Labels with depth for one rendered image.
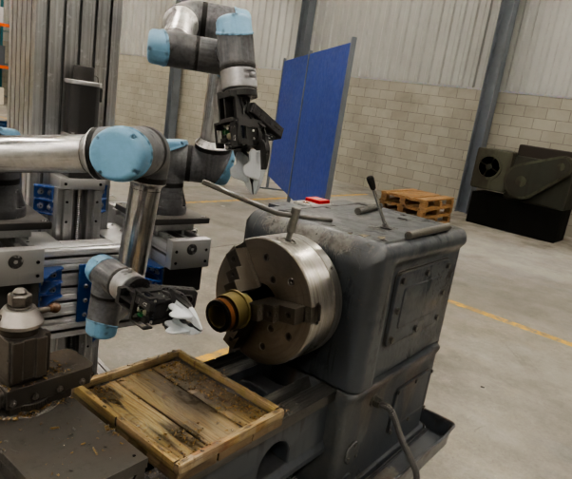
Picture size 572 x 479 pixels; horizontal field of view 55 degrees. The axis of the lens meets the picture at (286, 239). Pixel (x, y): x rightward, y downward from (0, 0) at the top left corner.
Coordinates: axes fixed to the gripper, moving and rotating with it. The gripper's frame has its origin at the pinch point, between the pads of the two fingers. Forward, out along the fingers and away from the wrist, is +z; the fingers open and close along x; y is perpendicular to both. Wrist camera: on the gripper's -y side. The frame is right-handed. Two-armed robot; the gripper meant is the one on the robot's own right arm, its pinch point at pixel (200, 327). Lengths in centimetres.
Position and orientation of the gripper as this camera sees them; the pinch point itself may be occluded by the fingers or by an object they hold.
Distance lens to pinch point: 115.8
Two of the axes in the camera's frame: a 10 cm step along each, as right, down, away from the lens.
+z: 7.5, 3.4, -5.7
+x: 2.5, -9.4, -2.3
